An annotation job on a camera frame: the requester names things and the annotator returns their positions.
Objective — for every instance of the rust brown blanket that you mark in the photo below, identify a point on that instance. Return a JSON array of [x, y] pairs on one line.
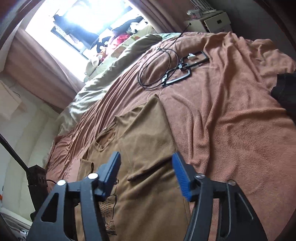
[[231, 115]]

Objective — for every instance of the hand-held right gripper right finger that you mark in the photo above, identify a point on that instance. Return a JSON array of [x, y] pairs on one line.
[[182, 178]]

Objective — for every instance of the brown printed t-shirt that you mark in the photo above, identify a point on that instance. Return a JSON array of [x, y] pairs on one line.
[[143, 148]]

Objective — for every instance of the window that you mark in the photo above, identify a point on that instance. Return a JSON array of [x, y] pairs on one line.
[[81, 14]]

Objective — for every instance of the yellow printed cushion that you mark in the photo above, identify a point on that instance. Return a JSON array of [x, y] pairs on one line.
[[120, 49]]

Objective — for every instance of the dark hanging garment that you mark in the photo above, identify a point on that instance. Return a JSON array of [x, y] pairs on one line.
[[76, 29]]

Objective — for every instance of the black folded clothes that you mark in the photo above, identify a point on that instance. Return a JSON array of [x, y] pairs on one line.
[[285, 92]]

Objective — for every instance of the cream padded headboard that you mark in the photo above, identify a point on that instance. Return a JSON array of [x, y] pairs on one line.
[[13, 180]]

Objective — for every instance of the pink curtain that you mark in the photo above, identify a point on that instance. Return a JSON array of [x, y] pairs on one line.
[[161, 14], [41, 74]]

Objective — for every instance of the white nightstand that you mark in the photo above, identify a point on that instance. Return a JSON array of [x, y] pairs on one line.
[[217, 22]]

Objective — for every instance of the black rectangular frame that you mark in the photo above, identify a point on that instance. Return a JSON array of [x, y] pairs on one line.
[[182, 67], [165, 81]]

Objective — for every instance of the beige duvet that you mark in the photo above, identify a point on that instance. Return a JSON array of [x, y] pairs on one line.
[[92, 97]]

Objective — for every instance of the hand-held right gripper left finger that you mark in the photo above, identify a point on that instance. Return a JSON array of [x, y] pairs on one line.
[[112, 169]]

